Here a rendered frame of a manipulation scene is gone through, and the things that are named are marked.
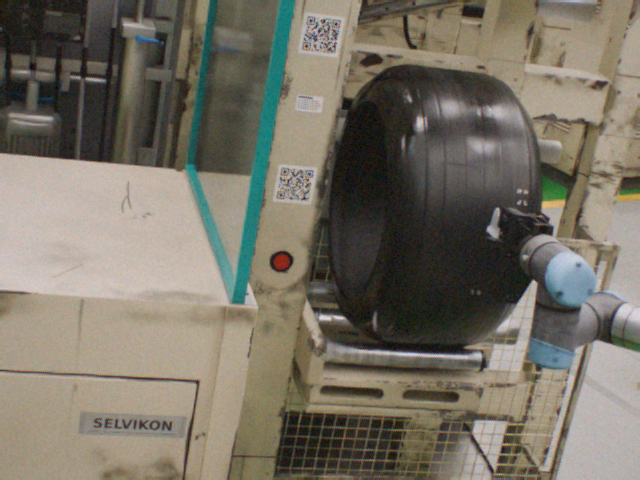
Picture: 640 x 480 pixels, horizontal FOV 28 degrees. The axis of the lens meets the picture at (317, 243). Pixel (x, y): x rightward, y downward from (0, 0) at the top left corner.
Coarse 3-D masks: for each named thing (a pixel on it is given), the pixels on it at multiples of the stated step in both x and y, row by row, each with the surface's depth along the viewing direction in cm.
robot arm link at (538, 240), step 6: (534, 240) 212; (540, 240) 211; (546, 240) 210; (552, 240) 210; (528, 246) 212; (534, 246) 210; (522, 252) 213; (528, 252) 211; (522, 258) 211; (528, 258) 210; (522, 264) 213
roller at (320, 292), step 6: (312, 282) 278; (318, 282) 279; (312, 288) 277; (318, 288) 277; (324, 288) 278; (330, 288) 278; (312, 294) 277; (318, 294) 277; (324, 294) 277; (330, 294) 278; (312, 300) 278; (318, 300) 278; (324, 300) 278; (330, 300) 278; (336, 300) 279
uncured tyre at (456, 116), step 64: (384, 128) 243; (448, 128) 236; (512, 128) 240; (384, 192) 286; (448, 192) 232; (512, 192) 236; (384, 256) 239; (448, 256) 234; (384, 320) 245; (448, 320) 244
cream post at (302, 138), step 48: (336, 0) 231; (288, 48) 233; (288, 96) 237; (336, 96) 239; (288, 144) 240; (288, 240) 248; (288, 288) 252; (288, 336) 256; (288, 384) 261; (240, 432) 263
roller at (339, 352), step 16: (336, 352) 251; (352, 352) 252; (368, 352) 253; (384, 352) 254; (400, 352) 255; (416, 352) 256; (432, 352) 257; (448, 352) 258; (464, 352) 259; (480, 352) 260; (432, 368) 258; (448, 368) 258; (464, 368) 259; (480, 368) 260
